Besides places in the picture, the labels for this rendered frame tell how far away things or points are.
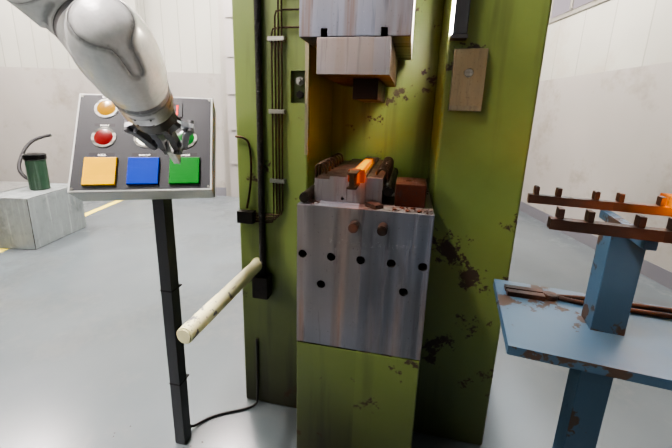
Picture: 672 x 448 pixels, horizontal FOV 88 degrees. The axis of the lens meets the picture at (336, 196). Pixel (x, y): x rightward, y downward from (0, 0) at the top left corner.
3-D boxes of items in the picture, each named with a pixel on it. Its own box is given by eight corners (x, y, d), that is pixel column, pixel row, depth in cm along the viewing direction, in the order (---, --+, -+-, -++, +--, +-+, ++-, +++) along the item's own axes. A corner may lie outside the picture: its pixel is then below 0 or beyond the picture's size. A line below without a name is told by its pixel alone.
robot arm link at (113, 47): (187, 94, 58) (139, 38, 59) (163, 25, 43) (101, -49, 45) (126, 128, 54) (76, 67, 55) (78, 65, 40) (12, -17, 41)
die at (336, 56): (389, 75, 92) (391, 36, 90) (316, 74, 96) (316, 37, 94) (396, 86, 132) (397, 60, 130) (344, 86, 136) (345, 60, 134)
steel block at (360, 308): (420, 361, 102) (434, 215, 92) (296, 340, 110) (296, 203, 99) (417, 276, 156) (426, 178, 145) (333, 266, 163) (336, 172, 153)
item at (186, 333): (193, 347, 86) (192, 329, 85) (174, 344, 87) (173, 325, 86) (264, 271, 128) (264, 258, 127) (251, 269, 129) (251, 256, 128)
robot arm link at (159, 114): (167, 113, 56) (175, 130, 62) (169, 65, 59) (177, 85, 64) (104, 112, 54) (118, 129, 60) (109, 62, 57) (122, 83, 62)
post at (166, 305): (185, 445, 125) (157, 139, 99) (175, 443, 125) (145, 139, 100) (191, 435, 128) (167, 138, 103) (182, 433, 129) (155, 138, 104)
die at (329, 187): (381, 205, 100) (383, 176, 98) (314, 199, 104) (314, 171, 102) (389, 179, 140) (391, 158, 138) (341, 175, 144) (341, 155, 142)
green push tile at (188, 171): (199, 183, 92) (199, 156, 94) (168, 183, 91) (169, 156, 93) (200, 185, 94) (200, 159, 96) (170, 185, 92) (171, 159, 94)
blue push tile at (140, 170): (158, 183, 90) (159, 156, 92) (125, 184, 89) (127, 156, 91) (159, 185, 92) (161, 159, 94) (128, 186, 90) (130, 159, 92)
